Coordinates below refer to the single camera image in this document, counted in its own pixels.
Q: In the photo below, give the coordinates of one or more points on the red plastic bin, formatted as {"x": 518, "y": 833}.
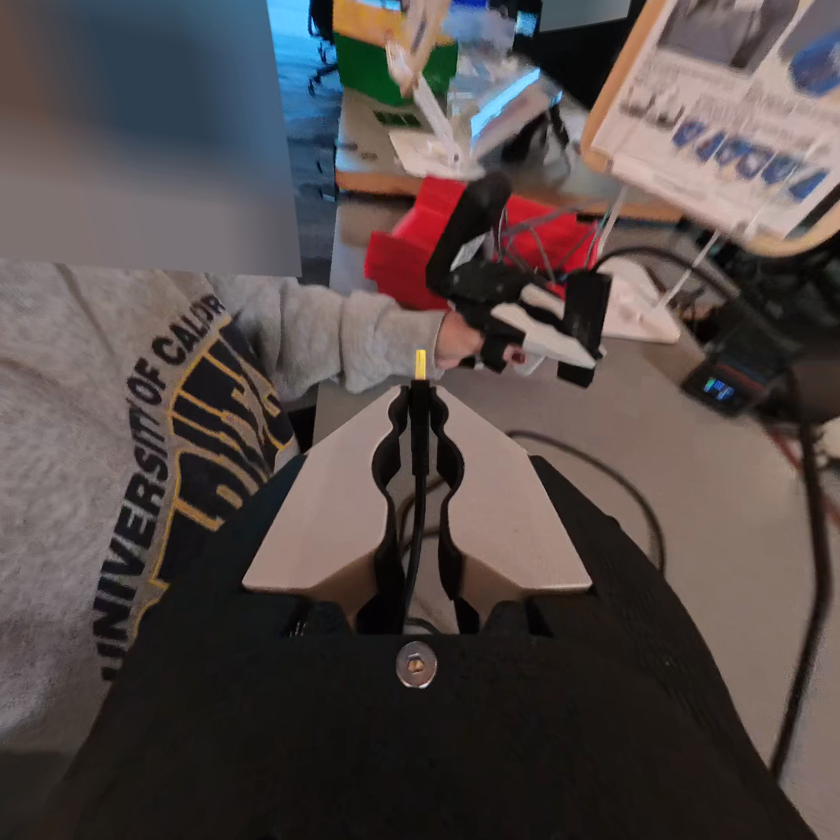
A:
{"x": 407, "y": 256}

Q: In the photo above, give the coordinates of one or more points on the person's grey sweatshirt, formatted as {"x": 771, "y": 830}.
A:
{"x": 79, "y": 426}

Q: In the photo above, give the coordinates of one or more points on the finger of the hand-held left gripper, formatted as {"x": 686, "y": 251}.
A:
{"x": 551, "y": 344}
{"x": 544, "y": 303}

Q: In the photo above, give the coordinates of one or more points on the person's left hand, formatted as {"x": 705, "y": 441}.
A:
{"x": 459, "y": 341}

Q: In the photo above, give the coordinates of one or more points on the white phone stand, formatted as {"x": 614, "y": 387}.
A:
{"x": 426, "y": 118}

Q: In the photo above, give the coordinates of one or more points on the black power station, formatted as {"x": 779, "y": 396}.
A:
{"x": 728, "y": 374}

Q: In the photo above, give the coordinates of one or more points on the green and yellow box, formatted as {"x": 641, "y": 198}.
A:
{"x": 374, "y": 65}

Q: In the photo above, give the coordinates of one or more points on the person's left forearm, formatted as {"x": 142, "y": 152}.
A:
{"x": 328, "y": 334}

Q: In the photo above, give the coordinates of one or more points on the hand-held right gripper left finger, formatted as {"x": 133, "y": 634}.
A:
{"x": 315, "y": 525}

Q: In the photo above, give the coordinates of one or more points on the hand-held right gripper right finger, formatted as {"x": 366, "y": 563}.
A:
{"x": 518, "y": 525}

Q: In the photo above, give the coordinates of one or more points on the clipboard with printed sheet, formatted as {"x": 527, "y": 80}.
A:
{"x": 722, "y": 98}

